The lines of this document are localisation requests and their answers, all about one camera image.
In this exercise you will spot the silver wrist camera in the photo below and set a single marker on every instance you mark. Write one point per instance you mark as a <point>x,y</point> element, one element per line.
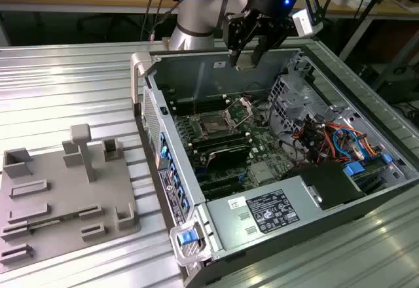
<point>306,23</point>

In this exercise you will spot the grey parts rack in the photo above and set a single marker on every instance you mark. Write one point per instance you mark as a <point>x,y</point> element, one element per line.
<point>65,203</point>

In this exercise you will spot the black expansion slot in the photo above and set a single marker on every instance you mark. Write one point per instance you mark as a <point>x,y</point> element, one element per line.
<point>224,190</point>
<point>219,178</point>

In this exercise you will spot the black graphics card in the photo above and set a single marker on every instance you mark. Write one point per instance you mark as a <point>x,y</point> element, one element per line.
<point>229,157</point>

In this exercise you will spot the green RAM stick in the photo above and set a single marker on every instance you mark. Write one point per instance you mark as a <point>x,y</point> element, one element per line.
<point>52,224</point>

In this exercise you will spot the CPU socket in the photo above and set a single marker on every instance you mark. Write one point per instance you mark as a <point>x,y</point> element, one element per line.
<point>212,124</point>

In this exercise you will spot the black RAM slot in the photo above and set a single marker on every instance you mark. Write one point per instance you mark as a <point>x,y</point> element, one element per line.
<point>209,97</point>
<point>209,91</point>
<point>221,142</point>
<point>201,150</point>
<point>209,110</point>
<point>219,138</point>
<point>209,104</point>
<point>222,146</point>

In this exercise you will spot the silver chipset heatsink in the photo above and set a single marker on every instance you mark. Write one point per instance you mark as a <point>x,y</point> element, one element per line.
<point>263,173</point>

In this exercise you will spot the blue disk carrier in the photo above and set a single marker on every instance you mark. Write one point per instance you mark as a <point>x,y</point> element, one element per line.
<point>355,170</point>

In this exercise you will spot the silver CPU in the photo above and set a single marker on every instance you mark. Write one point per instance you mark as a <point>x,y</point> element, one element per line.
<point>246,63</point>

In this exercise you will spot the green motherboard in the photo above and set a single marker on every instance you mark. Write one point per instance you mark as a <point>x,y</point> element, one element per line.
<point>262,144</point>

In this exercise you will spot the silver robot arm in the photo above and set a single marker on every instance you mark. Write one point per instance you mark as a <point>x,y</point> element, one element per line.
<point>196,16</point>

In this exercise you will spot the grey PC case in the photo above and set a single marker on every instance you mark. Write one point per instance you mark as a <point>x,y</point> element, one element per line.
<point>183,75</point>

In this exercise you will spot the grey power supply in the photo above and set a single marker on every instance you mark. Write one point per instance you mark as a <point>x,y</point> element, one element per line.
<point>229,222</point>

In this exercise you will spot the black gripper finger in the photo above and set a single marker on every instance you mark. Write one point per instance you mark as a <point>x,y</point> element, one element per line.
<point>273,36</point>
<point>237,29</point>

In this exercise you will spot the metal disk bay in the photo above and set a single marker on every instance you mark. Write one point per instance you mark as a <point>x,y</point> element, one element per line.
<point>294,98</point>

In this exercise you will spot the blue case latch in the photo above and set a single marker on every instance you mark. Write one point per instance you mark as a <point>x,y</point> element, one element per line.
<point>186,238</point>

